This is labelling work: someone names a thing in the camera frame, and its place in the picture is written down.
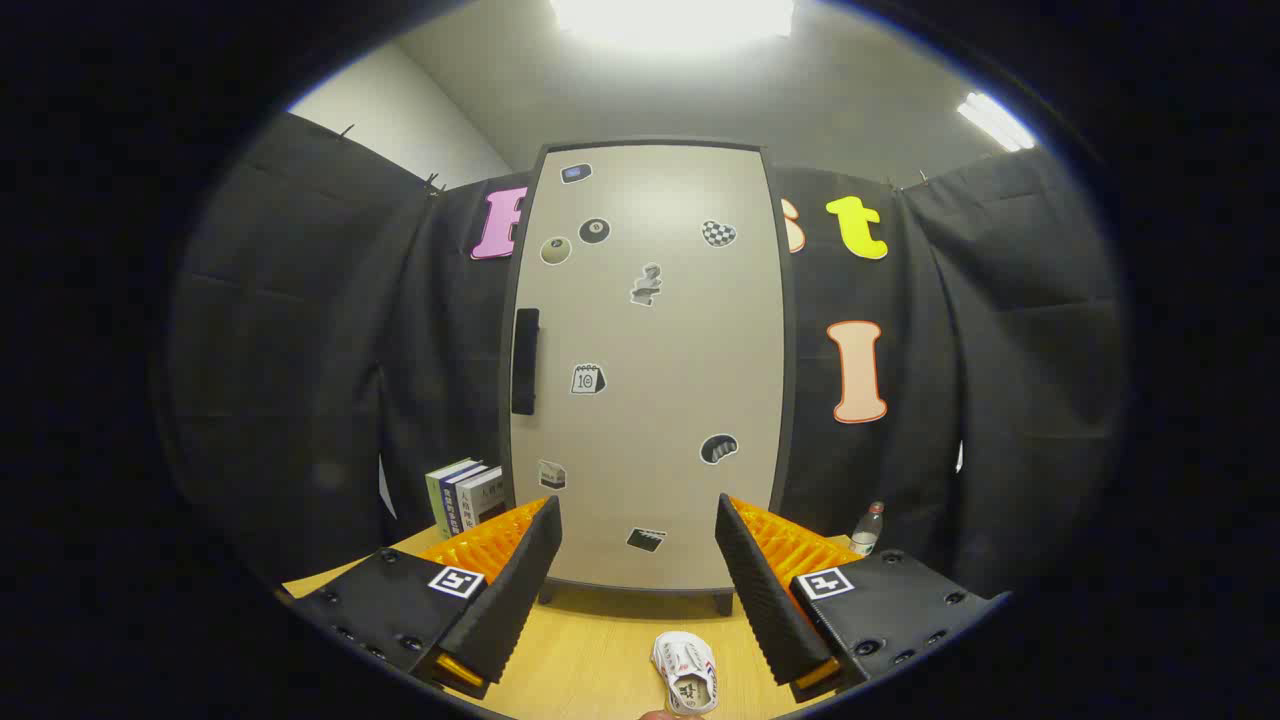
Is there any narrow ceiling light strip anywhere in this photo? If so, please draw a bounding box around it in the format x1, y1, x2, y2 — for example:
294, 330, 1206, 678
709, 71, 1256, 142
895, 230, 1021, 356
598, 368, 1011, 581
957, 92, 1038, 153

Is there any black door handle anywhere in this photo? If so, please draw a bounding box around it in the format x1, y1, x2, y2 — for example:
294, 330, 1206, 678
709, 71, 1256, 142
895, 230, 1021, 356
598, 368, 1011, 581
511, 308, 541, 416

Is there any beige shoe cabinet door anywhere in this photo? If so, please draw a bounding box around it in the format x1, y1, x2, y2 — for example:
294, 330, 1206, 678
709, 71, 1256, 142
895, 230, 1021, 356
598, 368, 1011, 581
510, 145, 786, 591

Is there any dark grey shoe cabinet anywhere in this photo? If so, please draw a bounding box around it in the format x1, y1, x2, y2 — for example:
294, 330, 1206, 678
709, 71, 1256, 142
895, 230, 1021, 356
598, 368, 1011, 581
497, 137, 798, 618

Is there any clear plastic water bottle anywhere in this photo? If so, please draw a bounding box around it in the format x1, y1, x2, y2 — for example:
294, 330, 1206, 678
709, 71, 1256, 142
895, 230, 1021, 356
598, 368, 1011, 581
850, 500, 886, 558

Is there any white canvas shoe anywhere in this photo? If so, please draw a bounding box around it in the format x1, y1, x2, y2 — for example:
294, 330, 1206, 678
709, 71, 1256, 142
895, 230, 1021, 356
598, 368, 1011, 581
650, 630, 719, 716

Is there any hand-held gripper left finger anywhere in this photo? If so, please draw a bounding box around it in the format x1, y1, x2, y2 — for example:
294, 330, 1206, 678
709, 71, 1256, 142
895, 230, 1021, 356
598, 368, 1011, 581
290, 495, 563, 701

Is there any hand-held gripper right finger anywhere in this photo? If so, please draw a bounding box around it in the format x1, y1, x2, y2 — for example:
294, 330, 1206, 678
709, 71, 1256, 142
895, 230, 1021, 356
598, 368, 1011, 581
714, 492, 1011, 704

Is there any large ceiling light panel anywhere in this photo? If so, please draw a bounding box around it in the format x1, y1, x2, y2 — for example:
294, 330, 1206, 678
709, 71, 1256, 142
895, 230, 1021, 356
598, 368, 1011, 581
550, 0, 796, 46

